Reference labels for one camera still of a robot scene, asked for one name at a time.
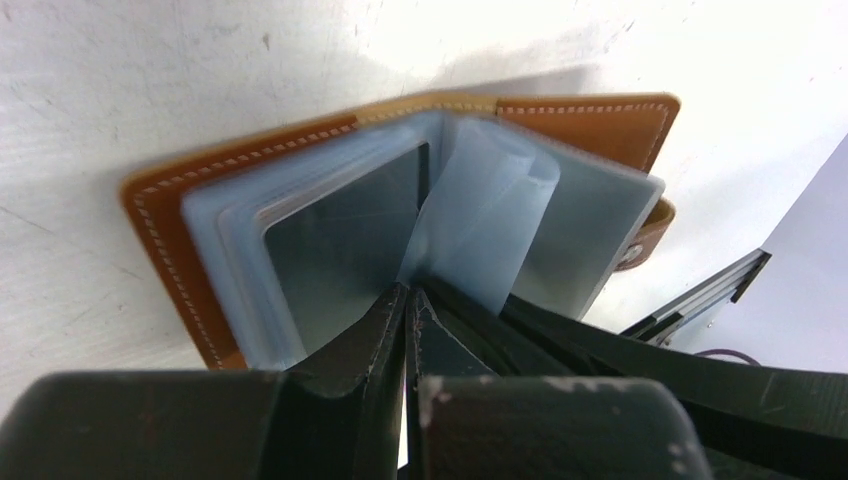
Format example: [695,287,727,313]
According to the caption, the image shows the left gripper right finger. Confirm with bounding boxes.
[405,288,713,479]

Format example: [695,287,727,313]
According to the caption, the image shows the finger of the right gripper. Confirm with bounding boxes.
[420,278,847,479]

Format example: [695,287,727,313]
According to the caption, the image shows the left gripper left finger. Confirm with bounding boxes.
[1,284,408,479]

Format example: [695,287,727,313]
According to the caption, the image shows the brown leather card holder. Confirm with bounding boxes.
[121,91,681,370]

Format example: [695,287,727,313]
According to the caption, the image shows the aluminium frame rail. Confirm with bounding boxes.
[620,249,772,347]

